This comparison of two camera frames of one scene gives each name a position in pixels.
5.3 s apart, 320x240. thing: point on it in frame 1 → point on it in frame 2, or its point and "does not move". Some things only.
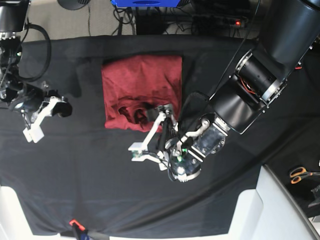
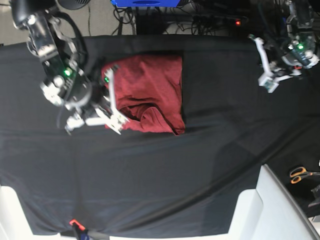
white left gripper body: x=46 y=110 → x=108 y=115
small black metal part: x=316 y=190 does not move
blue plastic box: x=145 y=3 does not move
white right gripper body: x=151 y=154 → x=272 y=75
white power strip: x=219 y=21 does not move
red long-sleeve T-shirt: x=133 y=84 does not move
